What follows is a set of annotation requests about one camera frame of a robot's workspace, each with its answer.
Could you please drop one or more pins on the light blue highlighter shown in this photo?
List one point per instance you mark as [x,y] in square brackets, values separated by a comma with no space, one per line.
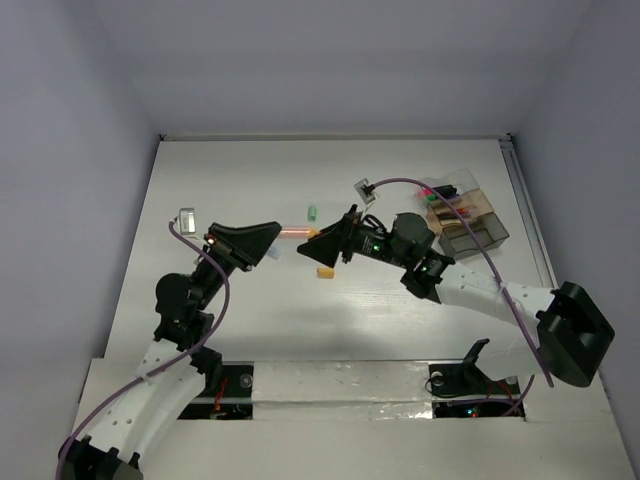
[274,252]

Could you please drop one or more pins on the clear organizer container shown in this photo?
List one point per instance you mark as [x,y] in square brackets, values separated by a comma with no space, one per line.
[459,194]

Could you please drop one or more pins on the green highlighter in container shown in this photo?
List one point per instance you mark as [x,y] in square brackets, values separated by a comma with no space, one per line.
[425,201]

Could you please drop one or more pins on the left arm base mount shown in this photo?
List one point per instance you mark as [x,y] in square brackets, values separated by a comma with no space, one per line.
[230,399]

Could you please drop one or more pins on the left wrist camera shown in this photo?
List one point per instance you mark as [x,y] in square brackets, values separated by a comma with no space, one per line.
[186,221]

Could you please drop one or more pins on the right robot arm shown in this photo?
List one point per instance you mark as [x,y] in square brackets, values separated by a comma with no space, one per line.
[566,334]

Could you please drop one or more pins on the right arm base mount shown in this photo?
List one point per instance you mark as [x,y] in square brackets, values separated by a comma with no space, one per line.
[459,389]

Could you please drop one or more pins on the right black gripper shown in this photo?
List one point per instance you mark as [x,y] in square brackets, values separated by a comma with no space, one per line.
[342,235]

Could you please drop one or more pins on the pink highlighter in container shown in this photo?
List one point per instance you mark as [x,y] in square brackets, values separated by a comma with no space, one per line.
[425,194]

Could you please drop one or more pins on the green highlighter cap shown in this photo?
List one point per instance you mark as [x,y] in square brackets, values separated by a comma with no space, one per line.
[312,213]

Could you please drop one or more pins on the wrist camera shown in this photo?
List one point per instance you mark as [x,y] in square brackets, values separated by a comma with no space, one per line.
[367,192]
[186,221]

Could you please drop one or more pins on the pink orange highlighter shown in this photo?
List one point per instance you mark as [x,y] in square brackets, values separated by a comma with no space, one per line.
[298,233]

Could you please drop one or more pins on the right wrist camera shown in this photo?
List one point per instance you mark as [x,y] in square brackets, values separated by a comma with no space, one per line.
[367,192]

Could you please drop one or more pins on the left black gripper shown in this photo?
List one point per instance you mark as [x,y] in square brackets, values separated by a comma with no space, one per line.
[242,246]

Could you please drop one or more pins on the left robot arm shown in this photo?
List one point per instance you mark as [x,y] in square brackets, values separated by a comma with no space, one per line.
[116,438]

